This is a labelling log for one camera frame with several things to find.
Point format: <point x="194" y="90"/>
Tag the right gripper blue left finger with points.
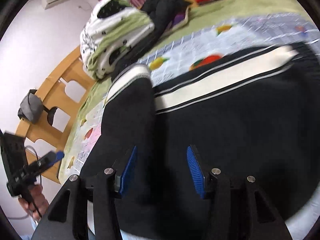
<point x="66" y="217"/>

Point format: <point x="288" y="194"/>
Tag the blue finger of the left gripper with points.
<point x="54" y="157"/>

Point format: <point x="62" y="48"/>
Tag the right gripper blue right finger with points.
<point x="238" y="208"/>

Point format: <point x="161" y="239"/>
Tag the black sweatpants with white stripe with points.
<point x="212" y="129"/>

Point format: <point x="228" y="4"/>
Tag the person's left hand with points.
<point x="38" y="207"/>

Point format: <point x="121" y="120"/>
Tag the folded white green floral quilt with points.
<point x="113" y="29"/>

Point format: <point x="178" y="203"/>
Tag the fruit print plastic sheet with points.
<point x="200" y="45"/>

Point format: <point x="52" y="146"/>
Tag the black jacket pile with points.
<point x="161" y="12"/>

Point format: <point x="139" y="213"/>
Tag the grey checked bed sheet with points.
<point x="282" y="28"/>

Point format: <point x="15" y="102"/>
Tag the green fleece blanket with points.
<point x="213" y="29"/>

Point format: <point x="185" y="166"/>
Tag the wooden bed frame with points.
<point x="52" y="92"/>

